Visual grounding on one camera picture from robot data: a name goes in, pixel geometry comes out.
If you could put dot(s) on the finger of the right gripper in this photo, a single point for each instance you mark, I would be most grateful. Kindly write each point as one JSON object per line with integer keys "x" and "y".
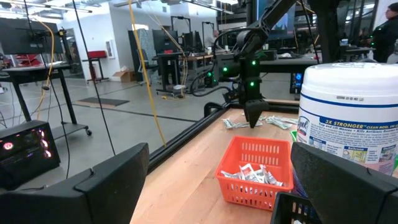
{"x": 255, "y": 110}

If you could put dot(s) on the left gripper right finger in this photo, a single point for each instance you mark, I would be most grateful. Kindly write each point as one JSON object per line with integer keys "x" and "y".
{"x": 345, "y": 193}

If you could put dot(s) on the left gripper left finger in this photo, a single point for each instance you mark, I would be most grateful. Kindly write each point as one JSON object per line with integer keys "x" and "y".
{"x": 115, "y": 186}

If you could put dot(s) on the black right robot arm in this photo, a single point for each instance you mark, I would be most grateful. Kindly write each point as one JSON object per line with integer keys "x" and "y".
{"x": 270, "y": 18}

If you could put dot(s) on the white bandage wrapper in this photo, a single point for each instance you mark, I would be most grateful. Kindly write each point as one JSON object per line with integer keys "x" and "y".
{"x": 276, "y": 122}

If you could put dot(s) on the computer tower green lights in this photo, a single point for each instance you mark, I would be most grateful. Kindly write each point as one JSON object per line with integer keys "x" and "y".
{"x": 211, "y": 81}

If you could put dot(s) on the green plastic basket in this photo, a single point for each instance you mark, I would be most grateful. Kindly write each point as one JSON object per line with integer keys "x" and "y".
{"x": 293, "y": 135}

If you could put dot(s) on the person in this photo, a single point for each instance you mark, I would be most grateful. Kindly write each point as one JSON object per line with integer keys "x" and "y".
{"x": 387, "y": 34}
{"x": 211, "y": 40}

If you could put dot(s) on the wooden desk black legs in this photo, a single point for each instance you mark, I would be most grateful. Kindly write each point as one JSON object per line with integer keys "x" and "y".
{"x": 192, "y": 57}

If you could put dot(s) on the large blue-screen monitor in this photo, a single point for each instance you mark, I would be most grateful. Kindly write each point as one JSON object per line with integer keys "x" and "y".
{"x": 287, "y": 26}

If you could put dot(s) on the black plastic basket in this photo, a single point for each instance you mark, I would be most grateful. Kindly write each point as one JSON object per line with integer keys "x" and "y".
{"x": 280, "y": 214}

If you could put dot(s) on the dark floor mat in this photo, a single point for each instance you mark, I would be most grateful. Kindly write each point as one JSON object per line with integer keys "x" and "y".
{"x": 102, "y": 102}

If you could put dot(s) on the orange plastic basket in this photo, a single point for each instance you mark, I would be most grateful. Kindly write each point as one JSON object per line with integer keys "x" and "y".
{"x": 248, "y": 199}

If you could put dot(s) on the black computer tower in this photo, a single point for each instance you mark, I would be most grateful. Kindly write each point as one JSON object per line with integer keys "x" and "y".
{"x": 28, "y": 155}

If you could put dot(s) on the white disinfecting wipes canister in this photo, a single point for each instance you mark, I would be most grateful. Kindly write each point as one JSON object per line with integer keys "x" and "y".
{"x": 348, "y": 93}

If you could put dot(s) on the dark office chair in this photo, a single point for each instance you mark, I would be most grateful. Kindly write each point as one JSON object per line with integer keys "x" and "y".
{"x": 146, "y": 62}

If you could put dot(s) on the cardboard box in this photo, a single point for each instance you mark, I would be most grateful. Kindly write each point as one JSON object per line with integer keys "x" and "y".
{"x": 126, "y": 76}

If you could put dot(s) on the dark room divider panel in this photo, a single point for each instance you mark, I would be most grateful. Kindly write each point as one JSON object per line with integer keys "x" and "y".
{"x": 136, "y": 56}

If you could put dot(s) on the red padded stool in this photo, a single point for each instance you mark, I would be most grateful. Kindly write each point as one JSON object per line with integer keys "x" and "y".
{"x": 97, "y": 54}

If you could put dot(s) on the black rolling stand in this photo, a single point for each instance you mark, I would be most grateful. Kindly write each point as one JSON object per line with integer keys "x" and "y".
{"x": 34, "y": 71}

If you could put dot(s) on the black display screen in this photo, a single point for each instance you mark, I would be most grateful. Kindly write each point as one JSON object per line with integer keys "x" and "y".
{"x": 28, "y": 37}

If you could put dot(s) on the framed wall picture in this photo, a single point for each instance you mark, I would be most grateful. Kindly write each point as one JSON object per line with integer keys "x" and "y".
{"x": 110, "y": 49}

